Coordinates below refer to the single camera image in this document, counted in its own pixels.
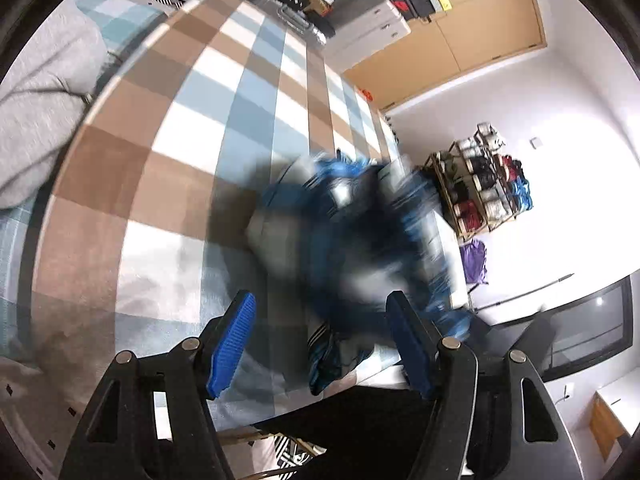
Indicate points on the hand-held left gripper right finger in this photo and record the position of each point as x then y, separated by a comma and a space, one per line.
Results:
407, 342

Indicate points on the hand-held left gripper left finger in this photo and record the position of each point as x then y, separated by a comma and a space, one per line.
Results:
232, 345

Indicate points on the blue plaid shirt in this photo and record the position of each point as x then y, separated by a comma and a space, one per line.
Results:
360, 230

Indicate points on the purple bag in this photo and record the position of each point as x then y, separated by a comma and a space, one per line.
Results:
472, 262

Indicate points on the thin metal rod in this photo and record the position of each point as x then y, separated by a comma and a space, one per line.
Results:
530, 292

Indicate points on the wooden shoe rack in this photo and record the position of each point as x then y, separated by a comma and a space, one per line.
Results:
480, 185

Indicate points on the brown blue checked bed sheet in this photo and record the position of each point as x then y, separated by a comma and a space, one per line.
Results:
165, 185

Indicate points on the black flat screen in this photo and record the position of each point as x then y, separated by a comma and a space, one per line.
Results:
590, 325

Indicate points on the wooden side desk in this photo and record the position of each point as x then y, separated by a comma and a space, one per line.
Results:
607, 420

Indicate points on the white rug with black dots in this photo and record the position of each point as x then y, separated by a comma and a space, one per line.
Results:
20, 410

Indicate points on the small red door ornament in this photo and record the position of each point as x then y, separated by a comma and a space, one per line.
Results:
367, 94

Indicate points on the wooden door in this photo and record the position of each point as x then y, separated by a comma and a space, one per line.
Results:
450, 45

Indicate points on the grey sweatshirt with red trim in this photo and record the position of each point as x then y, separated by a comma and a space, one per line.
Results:
40, 110

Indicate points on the silver suitcase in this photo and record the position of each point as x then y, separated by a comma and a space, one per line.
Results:
295, 25

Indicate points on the teal checked blanket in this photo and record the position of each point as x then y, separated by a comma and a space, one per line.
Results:
125, 15

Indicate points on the small brown box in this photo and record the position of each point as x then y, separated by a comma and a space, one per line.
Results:
319, 2

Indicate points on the wall switch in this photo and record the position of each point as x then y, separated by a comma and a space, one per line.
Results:
536, 142

